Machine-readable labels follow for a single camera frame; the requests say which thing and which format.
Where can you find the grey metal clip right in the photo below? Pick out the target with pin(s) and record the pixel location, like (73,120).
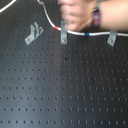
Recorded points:
(112,38)

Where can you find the person's bare forearm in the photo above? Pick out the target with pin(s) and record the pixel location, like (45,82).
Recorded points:
(114,15)

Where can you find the grey metal clip left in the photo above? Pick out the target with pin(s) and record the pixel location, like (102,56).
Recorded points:
(36,31)

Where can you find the grey metal clip middle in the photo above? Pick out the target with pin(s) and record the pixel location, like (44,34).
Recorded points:
(63,33)

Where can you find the grey metal clip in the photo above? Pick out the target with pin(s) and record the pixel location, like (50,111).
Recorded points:
(112,38)
(36,31)
(63,33)

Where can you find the black perforated pegboard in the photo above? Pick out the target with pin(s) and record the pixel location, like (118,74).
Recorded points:
(83,84)

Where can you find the person's bare hand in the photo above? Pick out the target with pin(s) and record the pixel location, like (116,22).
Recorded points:
(77,13)

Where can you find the dark beaded wristband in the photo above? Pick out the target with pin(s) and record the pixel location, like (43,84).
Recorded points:
(96,17)

